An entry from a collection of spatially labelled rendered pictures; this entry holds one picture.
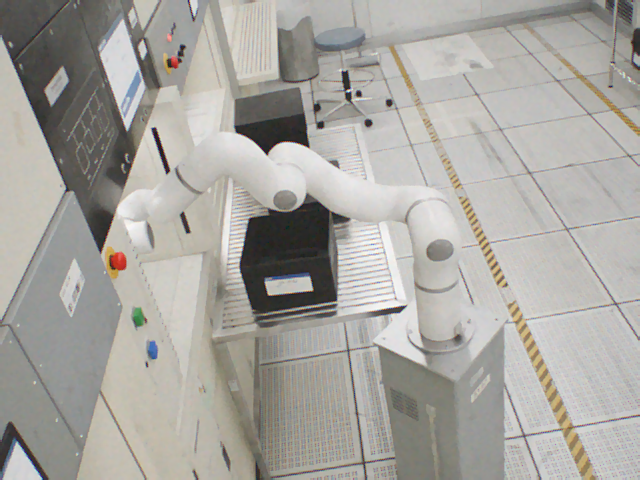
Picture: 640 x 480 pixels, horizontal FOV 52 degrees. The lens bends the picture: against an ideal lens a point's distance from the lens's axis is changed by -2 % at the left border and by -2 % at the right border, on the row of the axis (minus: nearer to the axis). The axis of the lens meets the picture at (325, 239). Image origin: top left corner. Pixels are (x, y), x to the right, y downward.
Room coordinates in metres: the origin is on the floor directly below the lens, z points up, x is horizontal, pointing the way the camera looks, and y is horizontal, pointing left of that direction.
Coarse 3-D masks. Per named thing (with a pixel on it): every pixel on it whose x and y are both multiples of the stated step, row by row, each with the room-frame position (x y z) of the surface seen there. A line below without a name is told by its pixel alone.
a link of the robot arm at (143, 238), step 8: (128, 224) 1.45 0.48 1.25; (136, 224) 1.44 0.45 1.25; (144, 224) 1.44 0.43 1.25; (136, 232) 1.42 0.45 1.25; (144, 232) 1.41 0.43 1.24; (152, 232) 1.47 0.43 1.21; (136, 240) 1.40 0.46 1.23; (144, 240) 1.40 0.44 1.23; (152, 240) 1.43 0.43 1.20; (136, 248) 1.40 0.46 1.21; (144, 248) 1.40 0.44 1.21; (152, 248) 1.42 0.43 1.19
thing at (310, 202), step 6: (330, 162) 2.30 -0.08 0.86; (336, 162) 2.29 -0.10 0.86; (306, 198) 2.07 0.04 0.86; (312, 198) 2.06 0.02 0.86; (306, 204) 2.04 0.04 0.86; (312, 204) 2.04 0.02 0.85; (318, 204) 2.03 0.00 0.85; (270, 210) 2.04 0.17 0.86; (276, 210) 2.04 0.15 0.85; (294, 210) 2.04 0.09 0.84; (300, 210) 2.04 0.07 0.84; (336, 216) 2.03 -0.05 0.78; (342, 216) 2.03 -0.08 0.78; (336, 222) 2.03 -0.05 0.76
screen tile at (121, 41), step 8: (120, 32) 1.73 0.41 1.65; (120, 40) 1.71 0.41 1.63; (128, 40) 1.77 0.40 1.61; (120, 48) 1.68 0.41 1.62; (128, 48) 1.75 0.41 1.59; (120, 56) 1.66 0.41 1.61; (128, 56) 1.73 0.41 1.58; (128, 64) 1.71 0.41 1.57; (136, 64) 1.78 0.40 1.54; (128, 72) 1.68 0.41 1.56; (128, 80) 1.66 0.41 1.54
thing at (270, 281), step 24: (264, 216) 1.89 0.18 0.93; (288, 216) 1.88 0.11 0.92; (312, 216) 1.87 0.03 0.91; (264, 240) 1.89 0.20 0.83; (288, 240) 1.88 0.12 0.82; (312, 240) 1.87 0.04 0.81; (240, 264) 1.65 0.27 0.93; (264, 264) 1.62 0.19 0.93; (288, 264) 1.61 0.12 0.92; (312, 264) 1.60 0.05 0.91; (336, 264) 1.73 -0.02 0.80; (264, 288) 1.62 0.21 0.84; (288, 288) 1.61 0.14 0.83; (312, 288) 1.60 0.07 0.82; (336, 288) 1.62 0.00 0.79
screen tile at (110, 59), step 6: (108, 54) 1.57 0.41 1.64; (108, 60) 1.56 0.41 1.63; (114, 60) 1.60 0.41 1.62; (108, 66) 1.54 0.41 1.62; (114, 66) 1.58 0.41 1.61; (120, 66) 1.63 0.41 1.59; (108, 72) 1.52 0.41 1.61; (120, 72) 1.62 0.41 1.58; (120, 78) 1.60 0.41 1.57; (114, 84) 1.54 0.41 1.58; (120, 84) 1.58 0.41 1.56; (126, 84) 1.63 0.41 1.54; (120, 90) 1.57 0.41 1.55; (120, 96) 1.55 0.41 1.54
